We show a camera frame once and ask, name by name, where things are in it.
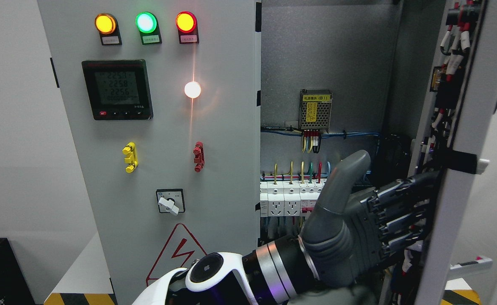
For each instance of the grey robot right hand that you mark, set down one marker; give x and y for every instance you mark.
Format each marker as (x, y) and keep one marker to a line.
(348, 234)

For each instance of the grey cabinet door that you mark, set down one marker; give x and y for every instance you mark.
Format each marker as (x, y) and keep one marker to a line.
(220, 199)
(477, 99)

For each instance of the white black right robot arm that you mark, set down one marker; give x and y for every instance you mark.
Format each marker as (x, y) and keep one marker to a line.
(286, 271)

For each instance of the white socket breaker row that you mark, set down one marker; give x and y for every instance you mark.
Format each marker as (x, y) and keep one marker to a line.
(289, 199)

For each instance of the perforated metal power supply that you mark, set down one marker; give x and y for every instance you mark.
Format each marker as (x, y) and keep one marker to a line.
(315, 109)

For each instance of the grey cabinet body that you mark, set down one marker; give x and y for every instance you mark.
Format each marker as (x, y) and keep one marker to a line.
(373, 55)

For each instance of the red electric hazard sticker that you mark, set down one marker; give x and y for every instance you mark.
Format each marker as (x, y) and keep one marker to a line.
(180, 251)

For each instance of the white glowing indicator lamp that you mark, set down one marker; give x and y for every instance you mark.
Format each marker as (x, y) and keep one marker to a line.
(193, 89)

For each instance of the red indicator lamp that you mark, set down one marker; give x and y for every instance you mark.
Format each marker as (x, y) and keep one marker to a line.
(187, 27)

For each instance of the black digital power meter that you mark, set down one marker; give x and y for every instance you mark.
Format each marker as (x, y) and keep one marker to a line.
(118, 89)

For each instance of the green indicator lamp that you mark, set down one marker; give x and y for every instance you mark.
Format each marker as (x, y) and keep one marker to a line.
(148, 28)

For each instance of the yellow indicator lamp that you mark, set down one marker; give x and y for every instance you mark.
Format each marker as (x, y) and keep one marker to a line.
(108, 29)

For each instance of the silver door handle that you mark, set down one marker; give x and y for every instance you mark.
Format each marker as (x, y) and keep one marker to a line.
(481, 265)

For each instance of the red terminal post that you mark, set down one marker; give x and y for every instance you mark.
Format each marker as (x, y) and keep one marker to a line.
(198, 152)

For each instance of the white rotary selector switch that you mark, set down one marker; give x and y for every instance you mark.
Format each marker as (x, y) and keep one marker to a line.
(170, 201)

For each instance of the yellow terminal post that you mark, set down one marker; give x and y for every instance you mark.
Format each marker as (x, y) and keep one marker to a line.
(131, 158)

